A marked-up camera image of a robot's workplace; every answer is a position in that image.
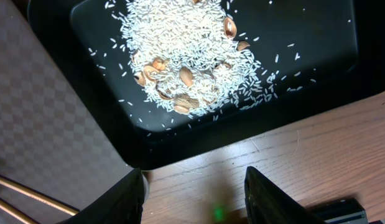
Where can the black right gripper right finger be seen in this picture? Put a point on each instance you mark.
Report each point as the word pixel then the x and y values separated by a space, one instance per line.
pixel 268 204

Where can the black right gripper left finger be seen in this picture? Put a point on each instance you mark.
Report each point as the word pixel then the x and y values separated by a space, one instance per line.
pixel 121 204

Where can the wooden chopstick with pattern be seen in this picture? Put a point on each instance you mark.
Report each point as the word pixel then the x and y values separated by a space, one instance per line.
pixel 37 196

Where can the black waste tray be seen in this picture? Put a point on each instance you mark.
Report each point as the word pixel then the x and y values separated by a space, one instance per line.
pixel 324 54

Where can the dark brown serving tray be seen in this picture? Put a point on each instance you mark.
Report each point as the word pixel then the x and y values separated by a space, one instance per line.
pixel 49 141

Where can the food scraps pile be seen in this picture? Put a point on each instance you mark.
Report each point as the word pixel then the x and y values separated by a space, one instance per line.
pixel 173 65

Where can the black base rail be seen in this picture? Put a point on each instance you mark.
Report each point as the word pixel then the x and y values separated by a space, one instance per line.
pixel 349 210

